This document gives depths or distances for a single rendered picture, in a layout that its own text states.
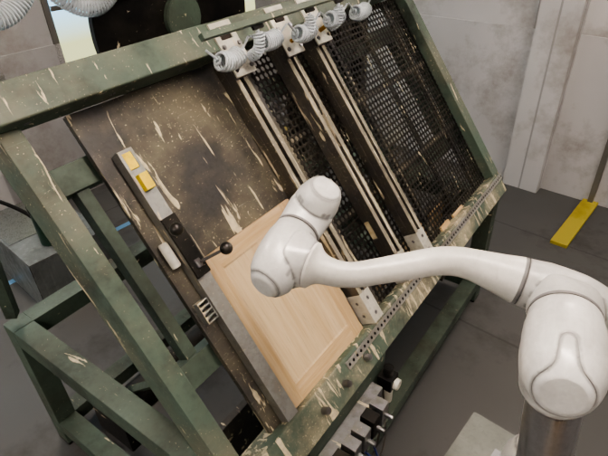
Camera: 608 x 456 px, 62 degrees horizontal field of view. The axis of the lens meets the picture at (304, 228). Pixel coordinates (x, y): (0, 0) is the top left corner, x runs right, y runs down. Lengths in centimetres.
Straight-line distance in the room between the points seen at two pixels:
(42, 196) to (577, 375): 120
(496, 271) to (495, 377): 202
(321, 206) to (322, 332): 79
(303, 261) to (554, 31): 362
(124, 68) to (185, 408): 94
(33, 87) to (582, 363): 130
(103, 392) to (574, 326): 158
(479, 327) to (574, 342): 239
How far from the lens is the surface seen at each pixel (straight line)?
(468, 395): 295
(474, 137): 294
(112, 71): 153
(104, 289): 138
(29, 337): 237
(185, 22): 225
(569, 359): 92
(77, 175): 152
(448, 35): 486
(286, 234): 104
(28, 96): 142
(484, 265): 108
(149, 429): 188
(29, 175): 140
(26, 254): 365
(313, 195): 107
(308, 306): 176
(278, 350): 166
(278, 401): 163
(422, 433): 276
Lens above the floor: 227
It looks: 34 degrees down
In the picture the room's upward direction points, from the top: 2 degrees counter-clockwise
